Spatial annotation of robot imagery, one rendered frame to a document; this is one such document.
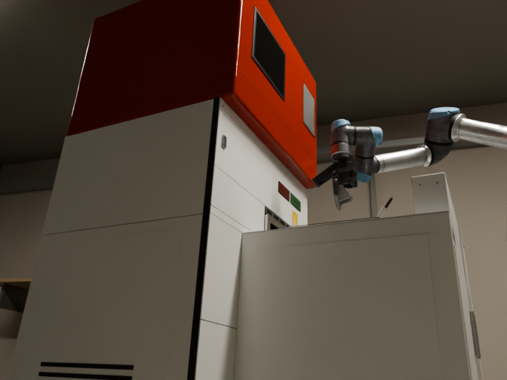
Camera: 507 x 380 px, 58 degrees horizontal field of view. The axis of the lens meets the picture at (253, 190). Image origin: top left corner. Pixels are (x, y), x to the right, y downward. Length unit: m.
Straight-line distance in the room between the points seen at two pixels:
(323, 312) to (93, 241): 0.77
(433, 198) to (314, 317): 0.48
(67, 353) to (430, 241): 1.09
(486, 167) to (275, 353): 3.18
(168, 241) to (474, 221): 3.05
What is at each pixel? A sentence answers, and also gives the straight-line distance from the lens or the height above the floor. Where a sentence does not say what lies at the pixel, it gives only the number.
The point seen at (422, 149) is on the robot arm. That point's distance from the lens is 2.05.
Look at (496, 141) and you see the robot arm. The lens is 1.97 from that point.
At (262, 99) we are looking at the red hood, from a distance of 1.70.
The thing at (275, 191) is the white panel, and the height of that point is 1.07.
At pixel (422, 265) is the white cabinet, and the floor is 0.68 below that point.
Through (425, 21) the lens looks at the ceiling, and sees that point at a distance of 3.53.
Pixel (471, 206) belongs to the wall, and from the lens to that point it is 4.09.
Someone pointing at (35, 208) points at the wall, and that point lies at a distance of 5.72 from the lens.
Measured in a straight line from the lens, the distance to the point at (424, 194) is 1.42.
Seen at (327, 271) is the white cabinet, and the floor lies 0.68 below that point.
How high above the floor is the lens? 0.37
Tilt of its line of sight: 23 degrees up
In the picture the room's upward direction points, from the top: 3 degrees clockwise
